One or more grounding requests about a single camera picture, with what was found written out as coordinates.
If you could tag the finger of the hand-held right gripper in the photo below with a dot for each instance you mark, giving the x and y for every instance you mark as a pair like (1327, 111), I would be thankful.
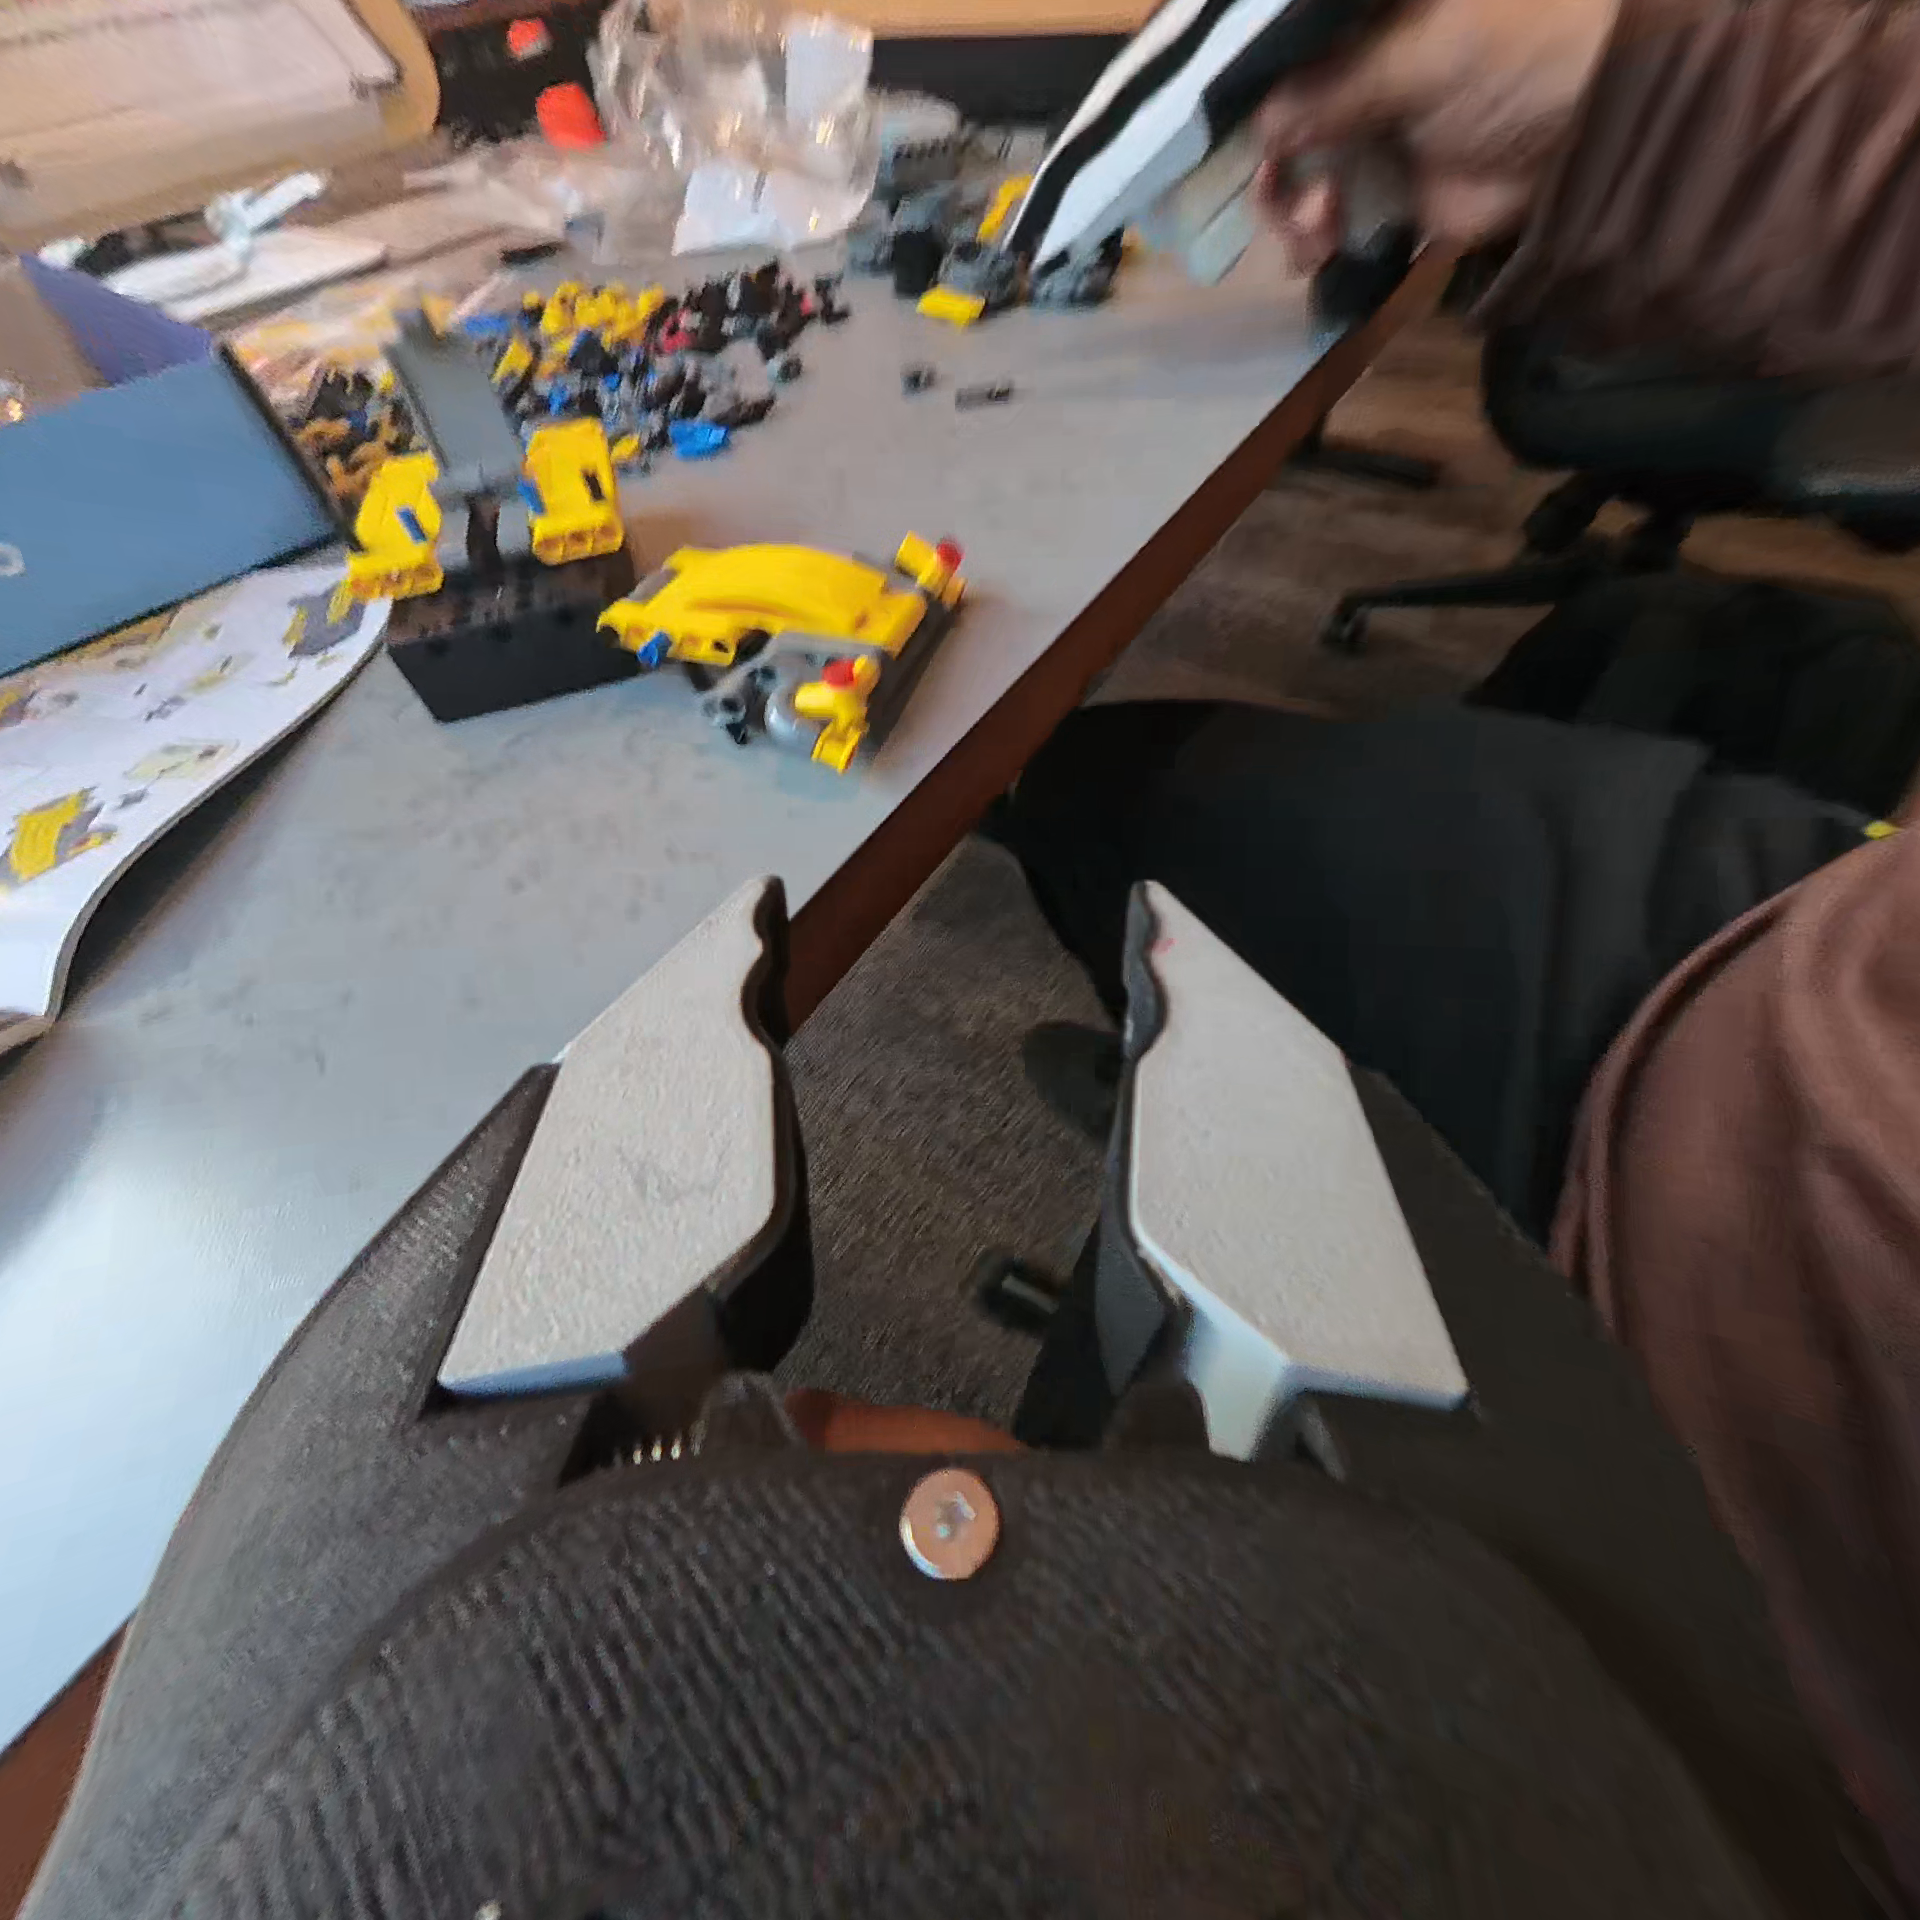
(1102, 106)
(1163, 166)

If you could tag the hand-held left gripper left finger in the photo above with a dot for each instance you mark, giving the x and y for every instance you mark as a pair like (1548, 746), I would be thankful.
(645, 1184)

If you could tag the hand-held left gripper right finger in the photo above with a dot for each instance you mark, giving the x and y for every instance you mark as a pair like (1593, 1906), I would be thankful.
(1276, 1200)

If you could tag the yellow grey toy vehicle assembly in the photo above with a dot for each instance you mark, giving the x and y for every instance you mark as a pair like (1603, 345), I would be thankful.
(764, 593)

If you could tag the person's right forearm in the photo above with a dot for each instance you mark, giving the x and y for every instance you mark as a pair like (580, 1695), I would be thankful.
(1724, 182)

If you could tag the person's right hand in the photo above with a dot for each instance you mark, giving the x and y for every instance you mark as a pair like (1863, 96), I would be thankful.
(1411, 106)

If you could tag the grey toy motor block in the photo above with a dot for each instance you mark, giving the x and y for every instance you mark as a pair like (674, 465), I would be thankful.
(916, 143)

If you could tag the group of toy wheels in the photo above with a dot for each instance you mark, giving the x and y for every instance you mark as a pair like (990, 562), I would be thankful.
(916, 241)

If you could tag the yellow curved panel piece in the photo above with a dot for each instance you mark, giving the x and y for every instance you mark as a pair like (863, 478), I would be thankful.
(950, 304)

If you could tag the clear plastic bag white slip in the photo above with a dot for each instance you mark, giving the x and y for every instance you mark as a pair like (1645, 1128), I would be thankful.
(750, 196)

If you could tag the black office chair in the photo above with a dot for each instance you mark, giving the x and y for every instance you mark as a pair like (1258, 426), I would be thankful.
(1651, 436)

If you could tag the pile of small building pieces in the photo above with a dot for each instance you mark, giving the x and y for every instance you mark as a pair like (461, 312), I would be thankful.
(645, 345)

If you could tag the black battery box yellow beams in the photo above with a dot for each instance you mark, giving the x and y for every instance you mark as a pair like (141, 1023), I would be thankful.
(494, 646)

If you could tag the open instruction booklet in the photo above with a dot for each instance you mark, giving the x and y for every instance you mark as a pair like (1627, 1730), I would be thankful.
(150, 750)

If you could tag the white flat pad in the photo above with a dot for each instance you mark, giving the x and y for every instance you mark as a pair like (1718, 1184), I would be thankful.
(270, 264)

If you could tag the blue cardboard kit box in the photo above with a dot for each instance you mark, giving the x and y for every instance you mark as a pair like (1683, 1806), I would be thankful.
(137, 495)

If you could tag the wooden framed sign board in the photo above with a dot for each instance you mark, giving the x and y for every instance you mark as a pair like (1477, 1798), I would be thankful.
(181, 77)

